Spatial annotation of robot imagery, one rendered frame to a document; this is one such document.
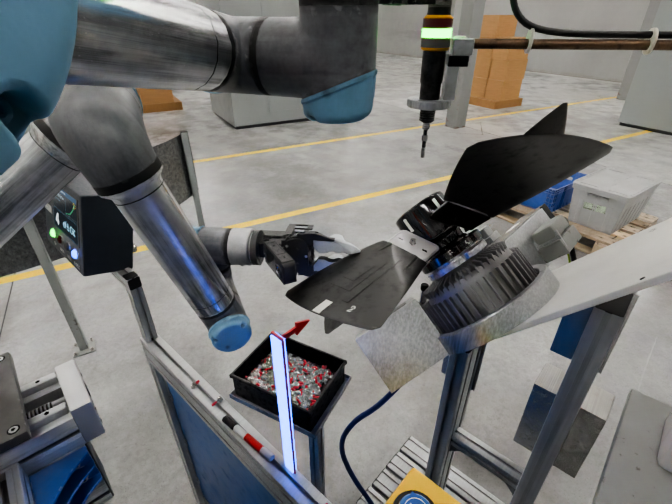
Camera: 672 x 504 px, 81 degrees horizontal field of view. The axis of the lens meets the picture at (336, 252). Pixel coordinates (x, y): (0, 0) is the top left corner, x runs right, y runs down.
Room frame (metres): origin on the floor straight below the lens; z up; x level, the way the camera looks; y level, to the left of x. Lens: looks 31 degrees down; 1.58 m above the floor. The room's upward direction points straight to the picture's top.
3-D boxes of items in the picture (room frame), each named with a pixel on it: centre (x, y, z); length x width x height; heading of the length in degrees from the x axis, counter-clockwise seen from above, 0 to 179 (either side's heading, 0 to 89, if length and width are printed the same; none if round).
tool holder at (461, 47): (0.67, -0.16, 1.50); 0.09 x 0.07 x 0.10; 83
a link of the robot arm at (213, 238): (0.69, 0.26, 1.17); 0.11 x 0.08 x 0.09; 85
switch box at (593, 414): (0.62, -0.55, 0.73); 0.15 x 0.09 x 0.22; 48
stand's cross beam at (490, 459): (0.63, -0.40, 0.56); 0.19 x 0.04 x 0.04; 48
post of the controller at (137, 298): (0.76, 0.48, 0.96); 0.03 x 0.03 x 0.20; 48
